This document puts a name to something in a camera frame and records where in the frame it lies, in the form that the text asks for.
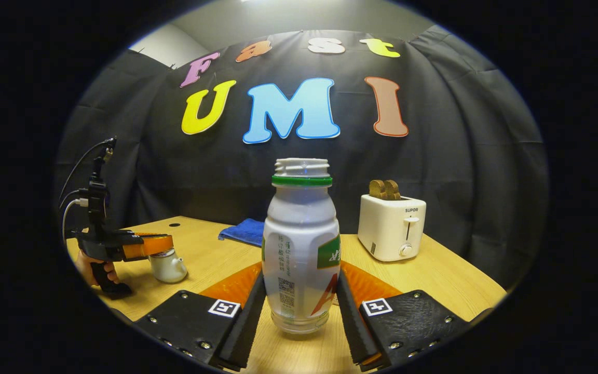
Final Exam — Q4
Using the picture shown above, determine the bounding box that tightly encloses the white water bottle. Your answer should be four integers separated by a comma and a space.
262, 158, 341, 335

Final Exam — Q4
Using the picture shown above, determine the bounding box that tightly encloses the white toaster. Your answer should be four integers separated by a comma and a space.
357, 193, 427, 262

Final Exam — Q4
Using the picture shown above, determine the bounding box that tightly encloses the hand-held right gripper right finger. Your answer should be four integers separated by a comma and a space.
336, 261, 470, 372

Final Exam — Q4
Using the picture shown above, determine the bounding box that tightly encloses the white ceramic teacup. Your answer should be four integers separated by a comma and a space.
148, 248, 188, 284

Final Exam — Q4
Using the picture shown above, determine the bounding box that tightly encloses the white cable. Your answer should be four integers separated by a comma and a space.
62, 199, 90, 243

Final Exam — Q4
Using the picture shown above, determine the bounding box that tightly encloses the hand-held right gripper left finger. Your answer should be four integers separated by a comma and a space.
134, 261, 267, 372

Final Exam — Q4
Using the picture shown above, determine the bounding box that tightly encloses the black cable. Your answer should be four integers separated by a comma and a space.
59, 138, 115, 208

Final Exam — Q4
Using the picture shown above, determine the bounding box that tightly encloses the blue folded towel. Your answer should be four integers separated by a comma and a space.
218, 218, 265, 247

